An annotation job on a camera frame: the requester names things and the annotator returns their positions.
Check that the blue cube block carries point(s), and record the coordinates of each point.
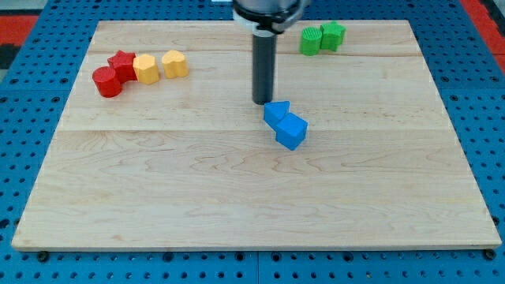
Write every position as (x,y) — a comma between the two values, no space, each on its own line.
(291,131)

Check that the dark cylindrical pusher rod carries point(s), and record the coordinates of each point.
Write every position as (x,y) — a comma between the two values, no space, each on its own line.
(263,68)

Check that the red star block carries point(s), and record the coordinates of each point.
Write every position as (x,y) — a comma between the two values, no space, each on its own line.
(122,63)

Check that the yellow hexagon block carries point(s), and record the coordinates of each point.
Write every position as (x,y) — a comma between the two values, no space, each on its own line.
(146,69)

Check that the yellow heart block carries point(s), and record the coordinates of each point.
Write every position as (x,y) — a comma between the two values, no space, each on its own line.
(175,64)

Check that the green cylinder block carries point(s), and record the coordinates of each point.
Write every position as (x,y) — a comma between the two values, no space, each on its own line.
(310,41)

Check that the green star block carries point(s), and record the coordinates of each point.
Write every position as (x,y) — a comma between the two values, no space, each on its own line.
(333,35)

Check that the wooden board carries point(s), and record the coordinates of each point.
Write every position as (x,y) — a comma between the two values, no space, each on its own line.
(188,164)

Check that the blue triangle block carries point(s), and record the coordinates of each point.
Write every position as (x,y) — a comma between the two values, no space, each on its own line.
(274,112)

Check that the red cylinder block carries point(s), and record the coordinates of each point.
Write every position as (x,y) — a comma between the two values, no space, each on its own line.
(107,82)

